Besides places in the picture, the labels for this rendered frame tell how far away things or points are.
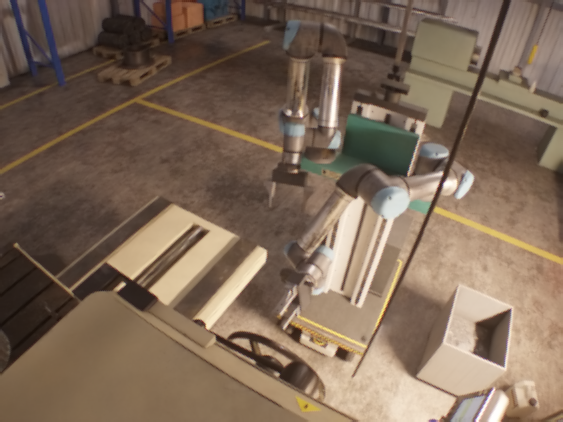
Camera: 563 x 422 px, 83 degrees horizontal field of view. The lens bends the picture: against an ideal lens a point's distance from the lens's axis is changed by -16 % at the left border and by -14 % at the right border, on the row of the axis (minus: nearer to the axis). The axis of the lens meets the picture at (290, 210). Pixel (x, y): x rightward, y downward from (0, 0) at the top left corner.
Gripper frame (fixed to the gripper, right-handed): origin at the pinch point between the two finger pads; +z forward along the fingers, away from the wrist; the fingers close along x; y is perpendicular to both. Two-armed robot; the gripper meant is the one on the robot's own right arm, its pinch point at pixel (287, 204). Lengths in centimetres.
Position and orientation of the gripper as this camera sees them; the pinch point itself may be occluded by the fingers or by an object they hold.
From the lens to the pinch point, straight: 143.5
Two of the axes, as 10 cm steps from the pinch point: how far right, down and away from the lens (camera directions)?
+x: -9.4, -1.7, 2.9
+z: -0.9, 9.5, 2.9
